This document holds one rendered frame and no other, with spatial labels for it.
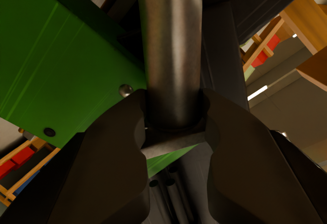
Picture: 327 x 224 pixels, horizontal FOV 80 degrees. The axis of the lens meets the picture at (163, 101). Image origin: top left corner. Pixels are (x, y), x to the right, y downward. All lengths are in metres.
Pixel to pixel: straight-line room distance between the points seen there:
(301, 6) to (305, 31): 0.09
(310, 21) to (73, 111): 0.90
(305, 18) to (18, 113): 0.92
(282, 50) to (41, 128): 9.44
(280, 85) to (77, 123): 7.60
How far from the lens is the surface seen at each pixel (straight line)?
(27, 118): 0.20
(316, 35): 0.98
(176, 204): 0.21
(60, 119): 0.18
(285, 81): 7.68
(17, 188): 5.38
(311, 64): 0.72
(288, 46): 9.52
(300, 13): 0.95
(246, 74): 3.22
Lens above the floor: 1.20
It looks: 7 degrees up
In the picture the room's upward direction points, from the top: 135 degrees clockwise
